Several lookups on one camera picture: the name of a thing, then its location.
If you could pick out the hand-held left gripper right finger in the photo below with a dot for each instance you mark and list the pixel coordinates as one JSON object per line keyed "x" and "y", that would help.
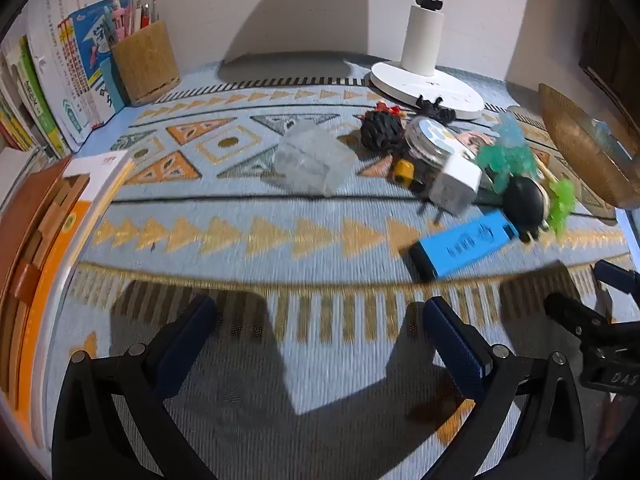
{"x": 455, "y": 347}

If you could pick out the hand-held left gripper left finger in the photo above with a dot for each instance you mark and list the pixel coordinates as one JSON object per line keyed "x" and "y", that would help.
{"x": 185, "y": 342}

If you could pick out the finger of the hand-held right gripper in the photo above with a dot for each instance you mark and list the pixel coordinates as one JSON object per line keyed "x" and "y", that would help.
{"x": 612, "y": 274}
{"x": 570, "y": 311}

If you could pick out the gold ribbed glass bowl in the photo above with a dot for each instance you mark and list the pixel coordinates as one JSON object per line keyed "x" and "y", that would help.
{"x": 575, "y": 155}

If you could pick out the green translucent toy figure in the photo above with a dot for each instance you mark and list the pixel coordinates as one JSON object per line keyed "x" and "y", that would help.
{"x": 500, "y": 160}

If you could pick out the pale blue translucent toy figure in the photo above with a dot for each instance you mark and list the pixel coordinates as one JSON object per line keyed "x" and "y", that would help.
{"x": 511, "y": 130}

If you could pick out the person's right hand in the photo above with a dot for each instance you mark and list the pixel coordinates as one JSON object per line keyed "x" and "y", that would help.
{"x": 612, "y": 412}

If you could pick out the bright green translucent toy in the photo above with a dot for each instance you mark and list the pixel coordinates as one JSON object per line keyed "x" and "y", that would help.
{"x": 560, "y": 205}

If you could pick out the blue rectangular pen device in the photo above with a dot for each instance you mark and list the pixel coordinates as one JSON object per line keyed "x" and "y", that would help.
{"x": 460, "y": 247}

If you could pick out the black round gadget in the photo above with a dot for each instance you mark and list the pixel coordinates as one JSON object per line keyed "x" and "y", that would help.
{"x": 522, "y": 200}

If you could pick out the thin wooden stick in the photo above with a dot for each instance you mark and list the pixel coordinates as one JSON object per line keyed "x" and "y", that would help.
{"x": 545, "y": 170}

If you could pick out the blue patterned mat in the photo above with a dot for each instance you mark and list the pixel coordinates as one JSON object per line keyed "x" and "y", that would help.
{"x": 300, "y": 260}

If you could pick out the pale blue plastic piece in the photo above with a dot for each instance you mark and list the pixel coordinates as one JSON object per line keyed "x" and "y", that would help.
{"x": 602, "y": 131}

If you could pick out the white power adapter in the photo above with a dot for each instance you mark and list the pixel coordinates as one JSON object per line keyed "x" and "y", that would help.
{"x": 455, "y": 182}

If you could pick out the yellow black plastic gadget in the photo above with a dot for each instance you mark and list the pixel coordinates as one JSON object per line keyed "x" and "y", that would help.
{"x": 405, "y": 171}

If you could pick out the pink flat tape case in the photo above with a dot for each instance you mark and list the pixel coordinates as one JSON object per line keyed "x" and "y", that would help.
{"x": 472, "y": 139}

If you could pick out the brown leather notebook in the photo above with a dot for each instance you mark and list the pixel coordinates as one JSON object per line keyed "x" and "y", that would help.
{"x": 30, "y": 210}

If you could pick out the clear correction tape dispenser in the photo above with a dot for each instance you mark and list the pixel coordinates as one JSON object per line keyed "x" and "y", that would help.
{"x": 430, "y": 140}

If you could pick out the clear plastic box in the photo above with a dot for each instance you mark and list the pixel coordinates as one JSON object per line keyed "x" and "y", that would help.
{"x": 310, "y": 160}

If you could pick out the black crumpled ball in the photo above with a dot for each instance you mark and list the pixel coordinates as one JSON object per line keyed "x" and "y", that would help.
{"x": 382, "y": 130}

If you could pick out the stack of white papers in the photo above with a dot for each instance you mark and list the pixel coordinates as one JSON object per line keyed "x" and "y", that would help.
{"x": 20, "y": 170}

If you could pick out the small black toy figure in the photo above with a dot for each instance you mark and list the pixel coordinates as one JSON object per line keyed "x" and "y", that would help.
{"x": 432, "y": 107}

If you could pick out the small red toy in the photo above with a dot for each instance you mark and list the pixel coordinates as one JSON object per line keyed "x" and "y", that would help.
{"x": 387, "y": 108}

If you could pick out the cork pen holder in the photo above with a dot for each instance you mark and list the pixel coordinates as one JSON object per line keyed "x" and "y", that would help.
{"x": 145, "y": 65}

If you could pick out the row of books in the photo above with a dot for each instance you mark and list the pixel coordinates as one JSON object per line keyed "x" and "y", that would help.
{"x": 55, "y": 70}

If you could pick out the white desk lamp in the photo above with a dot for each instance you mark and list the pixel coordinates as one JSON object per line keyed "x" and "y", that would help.
{"x": 425, "y": 25}

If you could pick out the bunch of pens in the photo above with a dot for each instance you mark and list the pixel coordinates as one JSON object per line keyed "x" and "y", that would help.
{"x": 120, "y": 15}

